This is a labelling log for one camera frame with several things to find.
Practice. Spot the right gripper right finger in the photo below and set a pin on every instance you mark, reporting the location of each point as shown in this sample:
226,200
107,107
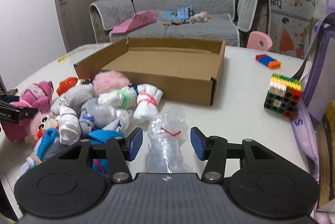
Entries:
215,151

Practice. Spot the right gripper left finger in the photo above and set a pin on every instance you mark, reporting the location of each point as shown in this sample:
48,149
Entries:
107,152

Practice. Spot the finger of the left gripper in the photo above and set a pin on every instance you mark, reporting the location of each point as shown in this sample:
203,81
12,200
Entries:
15,114

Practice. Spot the blue knit sock bundle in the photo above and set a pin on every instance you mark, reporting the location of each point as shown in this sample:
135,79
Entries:
49,145

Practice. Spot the magenta pink towel bundle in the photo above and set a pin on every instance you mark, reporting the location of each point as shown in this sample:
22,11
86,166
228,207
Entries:
36,95

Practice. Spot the light blue cloth bundle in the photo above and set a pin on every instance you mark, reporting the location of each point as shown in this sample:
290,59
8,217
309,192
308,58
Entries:
94,116

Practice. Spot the clear bubble wrap bundle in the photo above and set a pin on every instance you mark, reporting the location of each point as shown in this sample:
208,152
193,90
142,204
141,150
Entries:
166,133

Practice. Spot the white sock green band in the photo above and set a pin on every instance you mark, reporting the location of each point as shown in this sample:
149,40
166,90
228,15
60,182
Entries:
123,98

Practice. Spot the white sock red band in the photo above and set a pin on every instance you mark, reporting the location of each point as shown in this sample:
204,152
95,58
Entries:
148,99

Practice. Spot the orange plastic bag bundle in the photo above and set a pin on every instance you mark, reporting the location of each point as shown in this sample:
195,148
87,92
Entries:
66,84

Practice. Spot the grey sock bundle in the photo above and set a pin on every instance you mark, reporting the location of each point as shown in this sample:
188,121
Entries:
74,98

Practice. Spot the pink fluffy keychain toy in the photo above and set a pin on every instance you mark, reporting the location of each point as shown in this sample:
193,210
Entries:
107,81

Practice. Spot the white striped sock bundle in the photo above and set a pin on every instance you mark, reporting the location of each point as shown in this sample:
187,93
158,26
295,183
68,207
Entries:
69,126

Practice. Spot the brown cardboard box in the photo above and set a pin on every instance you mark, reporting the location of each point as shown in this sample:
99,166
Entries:
186,70

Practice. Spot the multicolour brick cube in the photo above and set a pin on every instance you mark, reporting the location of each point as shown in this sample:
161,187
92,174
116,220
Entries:
283,95

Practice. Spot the small colourful brick stack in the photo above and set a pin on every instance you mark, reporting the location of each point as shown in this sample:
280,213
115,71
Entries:
268,61

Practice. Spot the yellow carton box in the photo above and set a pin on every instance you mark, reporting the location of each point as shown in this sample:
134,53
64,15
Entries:
325,145

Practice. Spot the pink child chair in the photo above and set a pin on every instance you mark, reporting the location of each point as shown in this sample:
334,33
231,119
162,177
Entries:
259,41

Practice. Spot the plush toy on sofa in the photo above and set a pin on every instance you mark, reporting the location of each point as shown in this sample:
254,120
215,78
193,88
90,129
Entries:
203,16

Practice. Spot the pink cushion on sofa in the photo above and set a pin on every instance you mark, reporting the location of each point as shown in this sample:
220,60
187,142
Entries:
139,20

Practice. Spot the grey sofa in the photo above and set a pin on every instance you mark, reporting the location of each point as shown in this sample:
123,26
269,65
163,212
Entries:
232,20

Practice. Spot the purple bag with strap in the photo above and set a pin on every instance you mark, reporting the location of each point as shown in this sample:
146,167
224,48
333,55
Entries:
318,91

